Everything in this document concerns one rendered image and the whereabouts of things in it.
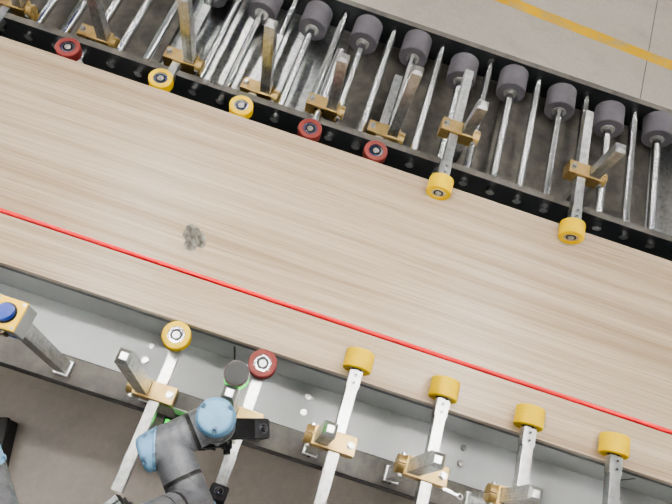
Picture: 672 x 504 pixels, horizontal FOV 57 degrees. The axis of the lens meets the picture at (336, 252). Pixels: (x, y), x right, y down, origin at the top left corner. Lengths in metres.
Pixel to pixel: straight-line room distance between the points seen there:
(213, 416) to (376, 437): 0.89
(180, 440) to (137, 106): 1.20
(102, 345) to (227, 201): 0.60
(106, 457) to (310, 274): 1.21
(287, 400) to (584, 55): 2.86
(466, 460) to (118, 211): 1.32
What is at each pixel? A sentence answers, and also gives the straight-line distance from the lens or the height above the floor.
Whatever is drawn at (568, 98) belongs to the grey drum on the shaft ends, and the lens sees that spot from 2.55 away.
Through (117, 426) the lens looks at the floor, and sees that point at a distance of 2.65.
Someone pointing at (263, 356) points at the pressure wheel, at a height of 0.90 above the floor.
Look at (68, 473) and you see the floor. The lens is 2.67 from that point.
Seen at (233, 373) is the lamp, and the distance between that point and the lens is 1.47.
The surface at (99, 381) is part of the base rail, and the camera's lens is 1.97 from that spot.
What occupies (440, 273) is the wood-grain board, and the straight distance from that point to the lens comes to 1.92.
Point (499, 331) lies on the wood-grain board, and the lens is 1.92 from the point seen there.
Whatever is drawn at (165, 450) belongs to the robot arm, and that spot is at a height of 1.34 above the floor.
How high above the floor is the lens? 2.58
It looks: 64 degrees down
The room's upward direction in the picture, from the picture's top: 20 degrees clockwise
